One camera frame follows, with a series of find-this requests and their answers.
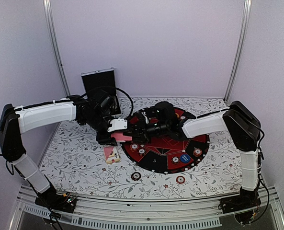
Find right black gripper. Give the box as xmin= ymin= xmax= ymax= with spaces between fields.
xmin=126 ymin=118 xmax=169 ymax=144

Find dark chips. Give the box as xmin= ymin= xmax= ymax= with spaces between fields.
xmin=138 ymin=149 xmax=146 ymax=155
xmin=171 ymin=157 xmax=180 ymax=164

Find blue small blind button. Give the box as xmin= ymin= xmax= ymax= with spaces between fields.
xmin=180 ymin=154 xmax=191 ymax=163

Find dark red chip stack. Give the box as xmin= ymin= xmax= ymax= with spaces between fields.
xmin=131 ymin=172 xmax=141 ymax=181

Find orange chip stack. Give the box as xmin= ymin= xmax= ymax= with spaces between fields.
xmin=176 ymin=176 xmax=185 ymax=184

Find red playing card deck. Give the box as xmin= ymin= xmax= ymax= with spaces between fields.
xmin=111 ymin=132 xmax=132 ymax=142

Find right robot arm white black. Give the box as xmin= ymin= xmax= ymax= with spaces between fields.
xmin=122 ymin=101 xmax=263 ymax=210

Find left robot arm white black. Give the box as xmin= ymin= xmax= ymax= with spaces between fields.
xmin=0 ymin=90 xmax=127 ymax=208

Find round red black poker mat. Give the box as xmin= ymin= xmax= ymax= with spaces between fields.
xmin=121 ymin=107 xmax=210 ymax=174

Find aluminium poker case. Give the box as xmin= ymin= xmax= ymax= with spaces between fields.
xmin=81 ymin=68 xmax=121 ymax=115

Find playing card box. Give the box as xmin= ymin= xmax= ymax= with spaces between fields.
xmin=103 ymin=146 xmax=120 ymax=164

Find floral white table cloth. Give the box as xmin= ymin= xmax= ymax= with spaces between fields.
xmin=36 ymin=96 xmax=260 ymax=200

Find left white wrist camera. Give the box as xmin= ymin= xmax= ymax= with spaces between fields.
xmin=107 ymin=118 xmax=127 ymax=133

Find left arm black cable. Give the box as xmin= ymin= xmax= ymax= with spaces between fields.
xmin=79 ymin=86 xmax=134 ymax=119

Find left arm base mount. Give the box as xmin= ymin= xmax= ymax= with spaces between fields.
xmin=35 ymin=192 xmax=77 ymax=213

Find front aluminium rail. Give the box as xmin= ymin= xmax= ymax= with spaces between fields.
xmin=9 ymin=186 xmax=284 ymax=230

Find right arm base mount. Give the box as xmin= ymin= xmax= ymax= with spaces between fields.
xmin=217 ymin=195 xmax=261 ymax=225

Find left aluminium frame post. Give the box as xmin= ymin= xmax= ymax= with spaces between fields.
xmin=43 ymin=0 xmax=70 ymax=96

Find aluminium frame post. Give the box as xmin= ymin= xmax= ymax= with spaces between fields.
xmin=224 ymin=0 xmax=252 ymax=103
xmin=43 ymin=0 xmax=70 ymax=96

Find right aluminium frame post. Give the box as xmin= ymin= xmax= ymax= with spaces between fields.
xmin=224 ymin=0 xmax=252 ymax=103

